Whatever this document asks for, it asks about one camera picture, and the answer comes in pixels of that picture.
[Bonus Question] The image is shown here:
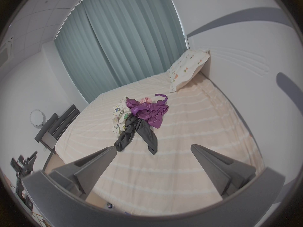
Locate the white printed garment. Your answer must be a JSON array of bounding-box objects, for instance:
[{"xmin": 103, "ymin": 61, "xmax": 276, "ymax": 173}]
[{"xmin": 111, "ymin": 98, "xmax": 133, "ymax": 137}]

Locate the blue-green curtain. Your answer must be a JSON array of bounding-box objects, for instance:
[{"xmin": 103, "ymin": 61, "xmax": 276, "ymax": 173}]
[{"xmin": 54, "ymin": 0, "xmax": 187, "ymax": 105}]

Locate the black table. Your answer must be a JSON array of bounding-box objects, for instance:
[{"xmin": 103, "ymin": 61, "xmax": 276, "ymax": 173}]
[{"xmin": 34, "ymin": 113, "xmax": 59, "ymax": 155}]

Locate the black T-shirt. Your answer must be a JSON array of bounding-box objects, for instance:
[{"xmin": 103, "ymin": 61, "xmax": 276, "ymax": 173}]
[{"xmin": 114, "ymin": 114, "xmax": 158, "ymax": 155}]

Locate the white printed pillow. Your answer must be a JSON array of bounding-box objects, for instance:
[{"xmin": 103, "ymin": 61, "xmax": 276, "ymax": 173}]
[{"xmin": 168, "ymin": 49, "xmax": 211, "ymax": 93}]

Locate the purple garment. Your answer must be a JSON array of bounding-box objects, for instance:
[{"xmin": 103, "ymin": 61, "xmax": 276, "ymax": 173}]
[{"xmin": 125, "ymin": 93, "xmax": 169, "ymax": 129}]

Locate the black chest of drawers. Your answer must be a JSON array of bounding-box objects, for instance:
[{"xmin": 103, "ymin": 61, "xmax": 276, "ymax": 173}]
[{"xmin": 48, "ymin": 104, "xmax": 81, "ymax": 142}]

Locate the round white mirror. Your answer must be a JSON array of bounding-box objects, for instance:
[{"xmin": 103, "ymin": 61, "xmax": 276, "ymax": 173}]
[{"xmin": 30, "ymin": 109, "xmax": 46, "ymax": 128}]

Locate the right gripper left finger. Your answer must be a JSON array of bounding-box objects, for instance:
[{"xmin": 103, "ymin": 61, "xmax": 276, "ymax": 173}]
[{"xmin": 48, "ymin": 146, "xmax": 117, "ymax": 197}]

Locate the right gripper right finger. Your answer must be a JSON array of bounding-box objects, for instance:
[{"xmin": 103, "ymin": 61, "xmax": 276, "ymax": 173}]
[{"xmin": 190, "ymin": 144, "xmax": 256, "ymax": 197}]

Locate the bed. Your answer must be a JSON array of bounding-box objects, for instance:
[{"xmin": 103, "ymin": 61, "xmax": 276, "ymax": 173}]
[{"xmin": 54, "ymin": 7, "xmax": 303, "ymax": 216}]

